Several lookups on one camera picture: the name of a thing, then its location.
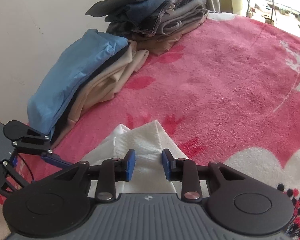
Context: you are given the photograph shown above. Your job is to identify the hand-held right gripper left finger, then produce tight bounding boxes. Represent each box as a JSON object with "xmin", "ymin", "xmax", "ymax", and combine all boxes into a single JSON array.
[{"xmin": 54, "ymin": 149, "xmax": 136, "ymax": 204}]

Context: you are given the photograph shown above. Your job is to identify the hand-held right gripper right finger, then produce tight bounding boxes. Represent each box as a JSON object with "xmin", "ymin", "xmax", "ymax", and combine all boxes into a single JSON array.
[{"xmin": 162, "ymin": 149, "xmax": 246, "ymax": 203}]

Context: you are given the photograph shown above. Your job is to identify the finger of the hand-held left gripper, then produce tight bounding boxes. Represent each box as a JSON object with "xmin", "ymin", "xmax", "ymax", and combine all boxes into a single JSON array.
[
  {"xmin": 12, "ymin": 127, "xmax": 73, "ymax": 168},
  {"xmin": 1, "ymin": 154, "xmax": 34, "ymax": 193}
]

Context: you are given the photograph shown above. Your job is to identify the cream white garment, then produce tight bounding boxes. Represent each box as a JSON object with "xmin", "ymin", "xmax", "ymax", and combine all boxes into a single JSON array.
[{"xmin": 81, "ymin": 120, "xmax": 190, "ymax": 198}]

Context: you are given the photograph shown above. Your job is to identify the short stack blue beige clothes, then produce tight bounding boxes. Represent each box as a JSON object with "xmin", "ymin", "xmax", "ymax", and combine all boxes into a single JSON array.
[{"xmin": 27, "ymin": 29, "xmax": 129, "ymax": 137}]

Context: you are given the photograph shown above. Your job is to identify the stack of folded dark clothes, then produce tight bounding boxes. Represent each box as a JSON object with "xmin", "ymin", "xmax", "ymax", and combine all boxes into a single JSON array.
[{"xmin": 85, "ymin": 0, "xmax": 209, "ymax": 55}]

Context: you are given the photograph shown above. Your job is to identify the pink floral blanket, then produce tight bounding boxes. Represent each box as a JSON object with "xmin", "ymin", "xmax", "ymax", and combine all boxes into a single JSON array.
[{"xmin": 0, "ymin": 10, "xmax": 300, "ymax": 240}]

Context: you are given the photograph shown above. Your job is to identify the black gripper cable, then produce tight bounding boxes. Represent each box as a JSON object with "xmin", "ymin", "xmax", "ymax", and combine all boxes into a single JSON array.
[{"xmin": 15, "ymin": 152, "xmax": 33, "ymax": 182}]

